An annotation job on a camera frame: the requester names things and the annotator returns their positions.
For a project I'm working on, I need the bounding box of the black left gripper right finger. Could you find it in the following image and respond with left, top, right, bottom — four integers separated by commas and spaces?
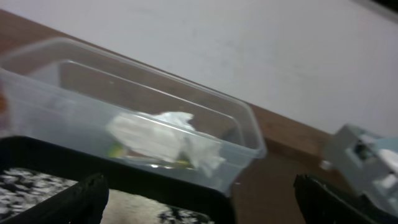
294, 174, 397, 224

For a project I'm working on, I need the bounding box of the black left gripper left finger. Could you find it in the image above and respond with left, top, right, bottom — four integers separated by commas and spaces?
1, 174, 109, 224

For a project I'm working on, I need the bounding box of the grey dishwasher rack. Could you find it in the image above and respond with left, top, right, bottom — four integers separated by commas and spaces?
321, 124, 397, 215

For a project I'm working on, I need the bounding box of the clear plastic bin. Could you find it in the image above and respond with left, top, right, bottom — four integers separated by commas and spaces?
1, 38, 267, 193

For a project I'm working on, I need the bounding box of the black tray bin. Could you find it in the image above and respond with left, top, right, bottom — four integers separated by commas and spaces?
1, 136, 236, 224

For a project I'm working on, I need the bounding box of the light blue bowl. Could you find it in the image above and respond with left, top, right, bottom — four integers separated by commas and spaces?
373, 138, 398, 152

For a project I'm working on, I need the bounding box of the white napkin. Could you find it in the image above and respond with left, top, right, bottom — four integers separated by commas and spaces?
107, 111, 225, 177

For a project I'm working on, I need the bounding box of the rice pile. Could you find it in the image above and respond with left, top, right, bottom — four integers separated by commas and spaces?
1, 167, 215, 224

